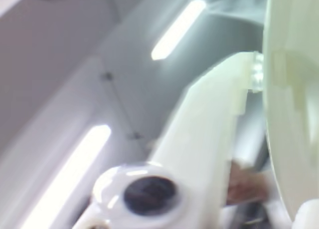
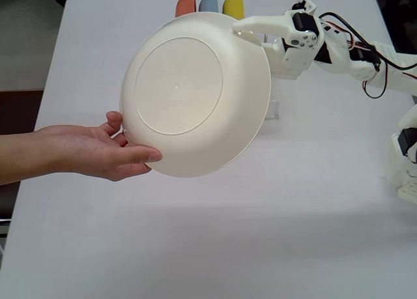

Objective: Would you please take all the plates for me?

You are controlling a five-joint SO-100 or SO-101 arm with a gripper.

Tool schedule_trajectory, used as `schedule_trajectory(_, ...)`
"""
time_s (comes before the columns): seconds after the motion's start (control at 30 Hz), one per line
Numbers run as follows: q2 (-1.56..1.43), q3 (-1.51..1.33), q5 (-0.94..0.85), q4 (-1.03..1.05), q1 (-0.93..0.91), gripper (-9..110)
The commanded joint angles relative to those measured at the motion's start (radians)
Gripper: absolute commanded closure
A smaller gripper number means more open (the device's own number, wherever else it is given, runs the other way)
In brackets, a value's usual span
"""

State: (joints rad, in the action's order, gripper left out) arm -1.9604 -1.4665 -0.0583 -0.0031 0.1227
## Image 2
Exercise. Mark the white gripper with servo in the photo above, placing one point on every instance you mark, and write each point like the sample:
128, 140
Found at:
294, 56

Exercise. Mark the yellow plastic plate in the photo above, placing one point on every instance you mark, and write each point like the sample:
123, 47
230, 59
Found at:
234, 4

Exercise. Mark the orange plastic plate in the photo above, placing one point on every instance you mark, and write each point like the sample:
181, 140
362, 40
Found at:
187, 4

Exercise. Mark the cream white plastic plate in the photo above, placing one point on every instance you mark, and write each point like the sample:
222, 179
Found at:
179, 90

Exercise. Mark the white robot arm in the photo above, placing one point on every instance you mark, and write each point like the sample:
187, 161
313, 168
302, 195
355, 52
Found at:
342, 58

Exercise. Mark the person's right forearm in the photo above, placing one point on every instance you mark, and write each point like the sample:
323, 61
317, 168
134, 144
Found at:
19, 157

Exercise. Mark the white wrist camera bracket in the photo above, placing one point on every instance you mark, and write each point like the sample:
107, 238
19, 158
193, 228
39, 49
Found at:
304, 1

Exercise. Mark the white perforated base plate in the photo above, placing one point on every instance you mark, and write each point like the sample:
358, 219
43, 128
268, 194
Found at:
408, 193

